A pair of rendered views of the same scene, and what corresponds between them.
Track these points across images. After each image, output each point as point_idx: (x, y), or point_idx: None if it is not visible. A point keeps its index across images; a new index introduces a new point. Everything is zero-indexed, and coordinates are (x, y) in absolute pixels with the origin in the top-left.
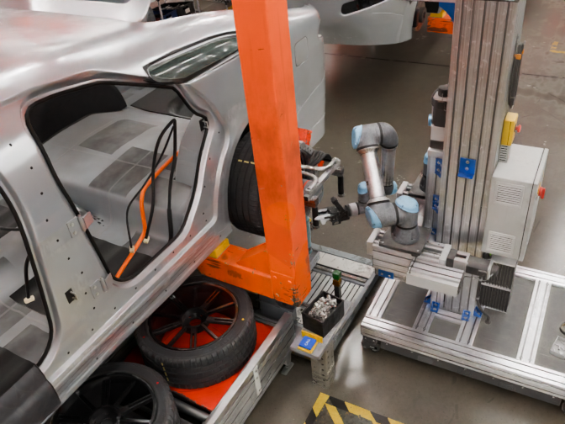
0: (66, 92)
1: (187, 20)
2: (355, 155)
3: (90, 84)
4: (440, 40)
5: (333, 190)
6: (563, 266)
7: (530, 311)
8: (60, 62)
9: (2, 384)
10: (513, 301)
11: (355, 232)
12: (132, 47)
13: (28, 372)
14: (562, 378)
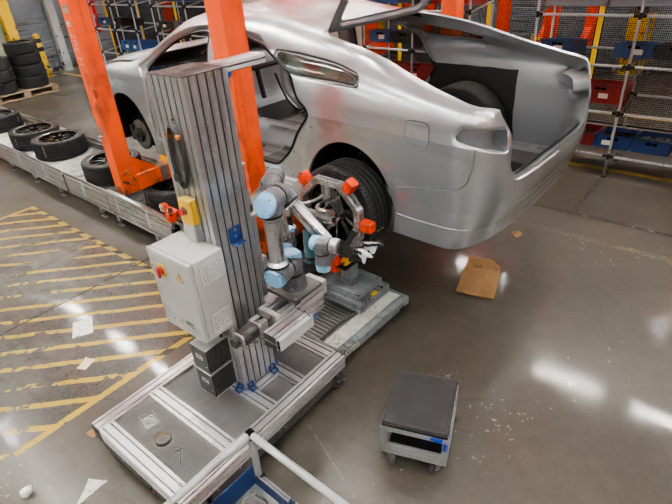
0: (247, 38)
1: (337, 44)
2: (589, 381)
3: (257, 41)
4: None
5: (496, 348)
6: None
7: (199, 415)
8: (258, 24)
9: None
10: (221, 411)
11: (409, 354)
12: (288, 37)
13: None
14: (124, 408)
